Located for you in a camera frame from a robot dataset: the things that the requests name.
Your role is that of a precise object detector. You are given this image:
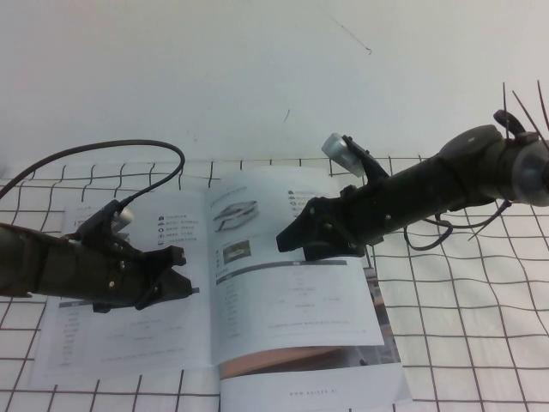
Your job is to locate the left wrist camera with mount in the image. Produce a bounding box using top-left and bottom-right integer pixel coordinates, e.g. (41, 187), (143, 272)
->
(76, 198), (136, 246)

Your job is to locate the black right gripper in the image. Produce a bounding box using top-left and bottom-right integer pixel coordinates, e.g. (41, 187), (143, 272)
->
(276, 176), (413, 264)

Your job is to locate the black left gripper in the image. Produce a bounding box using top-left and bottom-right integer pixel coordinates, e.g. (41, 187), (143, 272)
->
(40, 233), (195, 313)

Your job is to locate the white product booklet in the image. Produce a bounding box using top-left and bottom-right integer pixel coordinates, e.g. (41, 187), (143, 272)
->
(28, 168), (413, 408)

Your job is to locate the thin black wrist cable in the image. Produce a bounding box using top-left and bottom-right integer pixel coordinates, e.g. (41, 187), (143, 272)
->
(402, 212), (455, 253)

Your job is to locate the black zip tie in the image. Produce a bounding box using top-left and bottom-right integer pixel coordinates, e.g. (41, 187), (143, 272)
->
(502, 80), (513, 142)
(536, 78), (549, 130)
(511, 90), (549, 143)
(468, 200), (513, 242)

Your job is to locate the thick black left camera cable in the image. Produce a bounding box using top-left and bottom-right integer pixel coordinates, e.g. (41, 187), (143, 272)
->
(0, 137), (187, 208)

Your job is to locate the silver right wrist camera with mount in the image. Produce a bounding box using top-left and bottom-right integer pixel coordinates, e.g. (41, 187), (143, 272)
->
(321, 132), (390, 185)

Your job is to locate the black ring clip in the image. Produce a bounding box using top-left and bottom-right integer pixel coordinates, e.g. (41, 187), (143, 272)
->
(492, 109), (527, 136)

